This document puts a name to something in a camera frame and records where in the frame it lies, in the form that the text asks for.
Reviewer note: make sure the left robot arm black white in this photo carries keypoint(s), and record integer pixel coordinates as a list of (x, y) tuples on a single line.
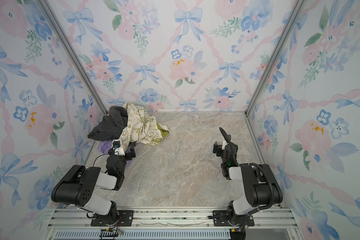
[(78, 185)]

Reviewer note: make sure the cream green printed cloth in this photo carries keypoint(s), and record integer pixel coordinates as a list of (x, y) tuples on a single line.
[(142, 128)]

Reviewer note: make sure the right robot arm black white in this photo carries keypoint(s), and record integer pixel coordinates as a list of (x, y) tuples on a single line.
[(261, 189)]

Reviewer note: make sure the purple cloth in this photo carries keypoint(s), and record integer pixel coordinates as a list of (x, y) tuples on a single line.
[(104, 147)]

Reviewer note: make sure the left corner aluminium post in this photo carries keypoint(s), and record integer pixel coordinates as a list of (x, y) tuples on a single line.
[(73, 57)]

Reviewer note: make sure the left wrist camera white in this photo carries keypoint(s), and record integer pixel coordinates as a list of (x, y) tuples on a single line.
[(118, 148)]

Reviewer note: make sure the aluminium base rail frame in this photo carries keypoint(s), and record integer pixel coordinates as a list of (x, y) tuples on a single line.
[(160, 223)]

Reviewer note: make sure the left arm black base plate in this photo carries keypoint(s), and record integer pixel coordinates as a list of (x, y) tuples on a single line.
[(119, 218)]

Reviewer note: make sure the corner aluminium post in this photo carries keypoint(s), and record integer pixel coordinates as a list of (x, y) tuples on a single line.
[(279, 47), (73, 57)]

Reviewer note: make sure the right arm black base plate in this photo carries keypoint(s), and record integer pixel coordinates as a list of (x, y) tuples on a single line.
[(222, 218)]

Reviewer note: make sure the right corner aluminium post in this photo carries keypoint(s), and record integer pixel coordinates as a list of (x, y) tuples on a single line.
[(279, 47)]

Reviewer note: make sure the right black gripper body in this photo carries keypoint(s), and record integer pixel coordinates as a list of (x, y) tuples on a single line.
[(219, 147)]

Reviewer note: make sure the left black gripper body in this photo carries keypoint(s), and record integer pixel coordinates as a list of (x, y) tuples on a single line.
[(127, 153)]

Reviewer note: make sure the dark grey cloth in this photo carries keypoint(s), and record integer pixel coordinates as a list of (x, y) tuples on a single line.
[(111, 126)]

